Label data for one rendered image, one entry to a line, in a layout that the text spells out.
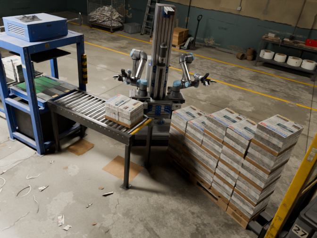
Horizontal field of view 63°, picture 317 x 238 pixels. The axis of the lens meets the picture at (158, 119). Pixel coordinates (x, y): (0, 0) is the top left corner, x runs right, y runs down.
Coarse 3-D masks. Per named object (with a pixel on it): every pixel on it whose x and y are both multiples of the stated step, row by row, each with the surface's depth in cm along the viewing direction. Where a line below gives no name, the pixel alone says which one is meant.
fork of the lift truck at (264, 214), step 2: (260, 212) 311; (262, 212) 311; (264, 212) 311; (260, 214) 308; (262, 214) 309; (264, 214) 309; (266, 214) 309; (260, 216) 308; (262, 216) 306; (264, 216) 307; (266, 216) 307; (268, 216) 307; (270, 216) 308; (262, 218) 306; (264, 218) 305; (266, 218) 304; (268, 218) 305; (270, 218) 305; (264, 220) 305; (266, 220) 303; (268, 220) 302; (266, 222) 303
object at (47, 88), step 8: (40, 80) 393; (48, 80) 396; (56, 80) 400; (16, 88) 365; (24, 88) 366; (40, 88) 371; (48, 88) 374; (56, 88) 376; (64, 88) 378; (72, 88) 381; (24, 96) 356; (40, 96) 350; (48, 96) 353; (56, 96) 355; (40, 104) 345
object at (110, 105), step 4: (116, 96) 322; (120, 96) 323; (124, 96) 324; (108, 100) 312; (112, 100) 313; (116, 100) 314; (120, 100) 315; (124, 100) 317; (108, 104) 306; (112, 104) 304; (116, 104) 305; (108, 108) 309; (112, 108) 306; (108, 112) 313; (112, 112) 309; (108, 116) 315; (112, 116) 312
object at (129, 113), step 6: (132, 102) 313; (138, 102) 314; (120, 108) 299; (126, 108) 300; (132, 108) 301; (138, 108) 308; (120, 114) 303; (126, 114) 298; (132, 114) 300; (138, 114) 312; (120, 120) 308; (126, 120) 303; (132, 120) 304
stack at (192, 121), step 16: (176, 112) 345; (192, 112) 350; (192, 128) 325; (192, 144) 332; (208, 144) 310; (176, 160) 368; (192, 160) 340; (208, 160) 316; (224, 160) 296; (240, 160) 278; (192, 176) 348; (208, 176) 324; (224, 176) 302; (224, 192) 309; (224, 208) 316
